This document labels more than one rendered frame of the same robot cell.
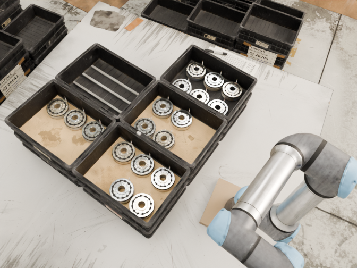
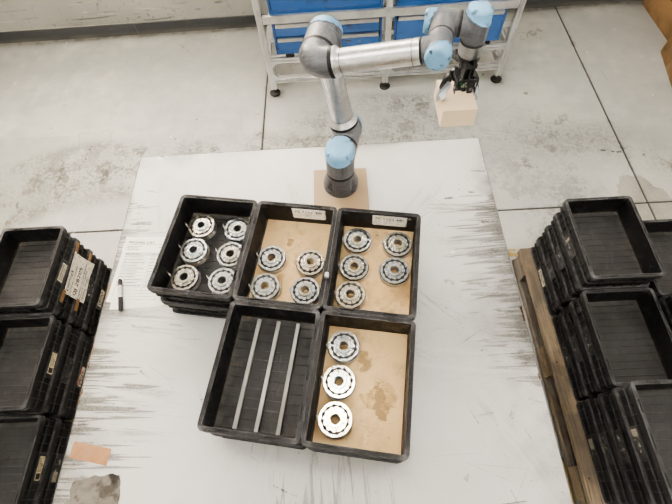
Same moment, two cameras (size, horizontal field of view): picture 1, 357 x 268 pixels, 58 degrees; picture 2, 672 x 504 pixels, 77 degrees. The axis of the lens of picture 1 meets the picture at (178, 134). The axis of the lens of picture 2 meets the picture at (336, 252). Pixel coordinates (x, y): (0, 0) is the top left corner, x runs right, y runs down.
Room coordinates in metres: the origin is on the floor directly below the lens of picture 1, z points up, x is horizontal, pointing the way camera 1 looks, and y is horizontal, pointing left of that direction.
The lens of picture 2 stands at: (0.83, 0.77, 2.19)
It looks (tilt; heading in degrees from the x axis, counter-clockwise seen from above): 61 degrees down; 254
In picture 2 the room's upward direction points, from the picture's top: 6 degrees counter-clockwise
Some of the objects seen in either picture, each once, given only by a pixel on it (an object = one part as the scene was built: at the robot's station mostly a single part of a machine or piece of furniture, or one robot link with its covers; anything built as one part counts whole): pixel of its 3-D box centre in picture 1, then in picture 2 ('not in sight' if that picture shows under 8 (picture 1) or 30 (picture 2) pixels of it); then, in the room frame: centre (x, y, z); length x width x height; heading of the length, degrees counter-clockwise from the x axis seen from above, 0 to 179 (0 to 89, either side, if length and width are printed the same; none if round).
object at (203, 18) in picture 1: (214, 33); (33, 370); (2.04, -0.20, 0.31); 0.40 x 0.30 x 0.34; 70
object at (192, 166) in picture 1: (173, 121); (287, 252); (0.79, 0.03, 0.92); 0.40 x 0.30 x 0.02; 60
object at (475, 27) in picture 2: not in sight; (475, 24); (0.04, -0.20, 1.40); 0.09 x 0.08 x 0.11; 146
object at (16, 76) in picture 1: (13, 81); not in sight; (1.29, 1.14, 0.41); 0.31 x 0.02 x 0.16; 160
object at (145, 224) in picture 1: (132, 170); (374, 260); (0.53, 0.18, 0.92); 0.40 x 0.30 x 0.02; 60
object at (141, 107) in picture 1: (173, 127); (290, 259); (0.79, 0.03, 0.87); 0.40 x 0.30 x 0.11; 60
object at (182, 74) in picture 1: (207, 86); (210, 251); (1.05, -0.12, 0.87); 0.40 x 0.30 x 0.11; 60
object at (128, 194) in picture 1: (121, 189); (394, 270); (0.46, 0.21, 0.86); 0.10 x 0.10 x 0.01
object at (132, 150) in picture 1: (123, 151); (350, 294); (0.64, 0.24, 0.86); 0.10 x 0.10 x 0.01
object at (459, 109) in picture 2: not in sight; (454, 102); (0.03, -0.22, 1.09); 0.16 x 0.12 x 0.07; 70
